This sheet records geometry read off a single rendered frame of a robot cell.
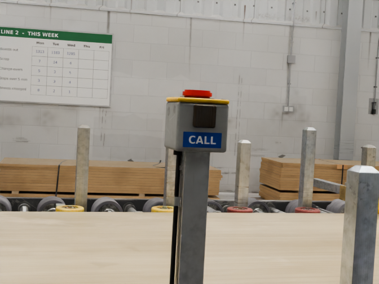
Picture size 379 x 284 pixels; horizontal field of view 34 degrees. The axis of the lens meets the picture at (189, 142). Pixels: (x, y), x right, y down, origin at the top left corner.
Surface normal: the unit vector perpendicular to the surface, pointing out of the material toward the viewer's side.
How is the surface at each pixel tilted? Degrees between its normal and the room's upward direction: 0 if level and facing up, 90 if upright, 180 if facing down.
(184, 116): 90
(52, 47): 90
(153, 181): 90
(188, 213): 90
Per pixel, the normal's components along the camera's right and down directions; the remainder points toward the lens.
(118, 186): 0.21, 0.06
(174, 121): -0.96, -0.04
